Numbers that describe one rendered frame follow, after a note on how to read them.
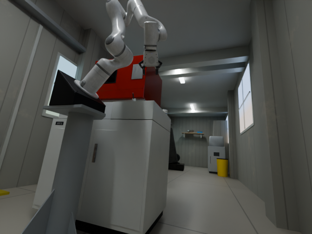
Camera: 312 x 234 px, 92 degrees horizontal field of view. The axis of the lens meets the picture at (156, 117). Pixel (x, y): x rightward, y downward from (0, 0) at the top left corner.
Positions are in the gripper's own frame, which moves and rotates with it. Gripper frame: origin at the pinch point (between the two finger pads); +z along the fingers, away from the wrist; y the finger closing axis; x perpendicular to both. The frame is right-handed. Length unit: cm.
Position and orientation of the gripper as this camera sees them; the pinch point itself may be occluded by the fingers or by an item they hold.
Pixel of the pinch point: (150, 73)
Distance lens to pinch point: 113.4
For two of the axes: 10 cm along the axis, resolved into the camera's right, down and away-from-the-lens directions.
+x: -2.7, -4.3, 8.6
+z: -0.2, 9.0, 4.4
